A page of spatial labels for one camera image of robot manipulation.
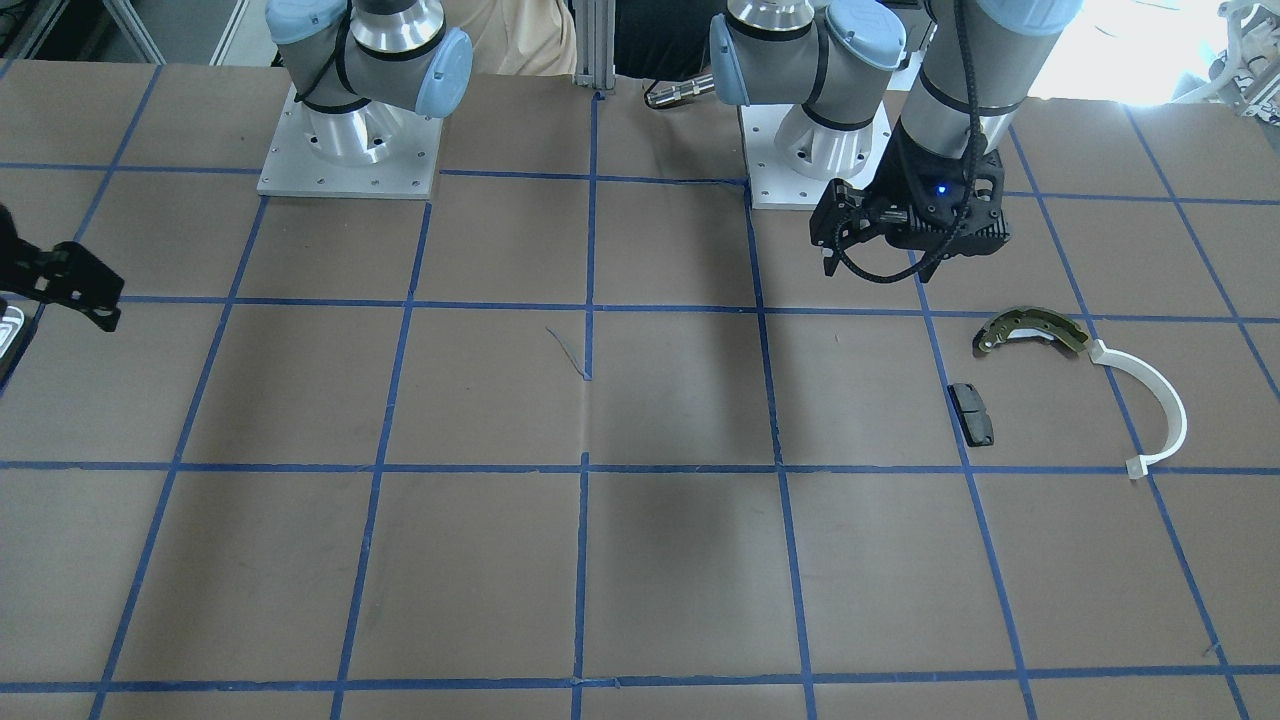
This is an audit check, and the dark grey brake pad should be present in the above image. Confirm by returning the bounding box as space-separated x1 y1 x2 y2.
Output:
948 383 995 447

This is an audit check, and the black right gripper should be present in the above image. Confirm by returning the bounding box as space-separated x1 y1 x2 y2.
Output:
1 205 125 333

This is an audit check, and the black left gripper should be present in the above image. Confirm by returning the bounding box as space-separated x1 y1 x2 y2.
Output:
809 126 1010 284

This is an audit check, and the olive metal brake shoe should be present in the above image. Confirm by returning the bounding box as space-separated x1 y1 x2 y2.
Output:
972 305 1092 354

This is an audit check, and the person in beige shirt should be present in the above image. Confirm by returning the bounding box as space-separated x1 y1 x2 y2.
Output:
443 1 577 76

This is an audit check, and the aluminium frame post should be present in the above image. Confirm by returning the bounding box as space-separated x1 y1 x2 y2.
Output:
570 0 616 94

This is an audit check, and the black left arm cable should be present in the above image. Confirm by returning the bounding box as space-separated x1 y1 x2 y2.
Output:
823 0 991 284

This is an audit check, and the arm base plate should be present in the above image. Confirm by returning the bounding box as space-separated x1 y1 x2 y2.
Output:
256 87 444 201
739 105 891 211

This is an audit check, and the silver ribbed metal tray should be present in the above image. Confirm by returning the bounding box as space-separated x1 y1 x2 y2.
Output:
1 301 29 387

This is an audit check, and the white curved plastic part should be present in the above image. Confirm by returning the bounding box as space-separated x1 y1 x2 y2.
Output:
1085 338 1189 480

